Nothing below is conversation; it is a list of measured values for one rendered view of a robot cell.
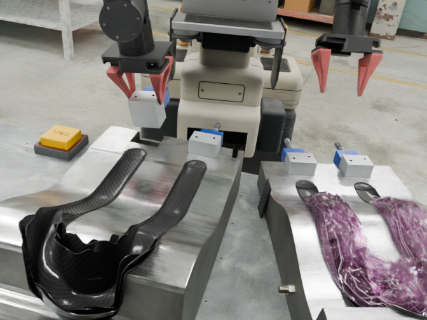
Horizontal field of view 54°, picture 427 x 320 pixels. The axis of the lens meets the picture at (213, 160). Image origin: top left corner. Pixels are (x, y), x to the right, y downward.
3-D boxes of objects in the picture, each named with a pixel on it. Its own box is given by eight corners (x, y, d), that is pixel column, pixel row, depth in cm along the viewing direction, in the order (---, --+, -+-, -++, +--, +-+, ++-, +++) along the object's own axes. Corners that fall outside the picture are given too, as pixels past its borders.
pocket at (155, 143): (139, 147, 81) (138, 130, 79) (165, 152, 80) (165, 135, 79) (129, 159, 78) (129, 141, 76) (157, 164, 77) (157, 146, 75)
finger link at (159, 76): (167, 114, 70) (159, 63, 64) (128, 111, 72) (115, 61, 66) (179, 93, 75) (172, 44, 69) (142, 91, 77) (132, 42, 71)
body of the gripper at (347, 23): (380, 49, 73) (386, 6, 73) (323, 44, 73) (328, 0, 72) (366, 54, 80) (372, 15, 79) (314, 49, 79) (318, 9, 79)
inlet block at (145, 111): (158, 89, 85) (153, 65, 81) (182, 91, 83) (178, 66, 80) (133, 126, 75) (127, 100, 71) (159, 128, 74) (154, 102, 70)
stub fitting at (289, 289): (291, 289, 57) (277, 289, 57) (293, 281, 56) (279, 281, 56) (293, 298, 56) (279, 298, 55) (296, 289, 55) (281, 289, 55)
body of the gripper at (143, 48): (161, 70, 65) (154, 23, 60) (102, 66, 67) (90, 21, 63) (175, 51, 70) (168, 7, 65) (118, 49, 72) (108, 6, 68)
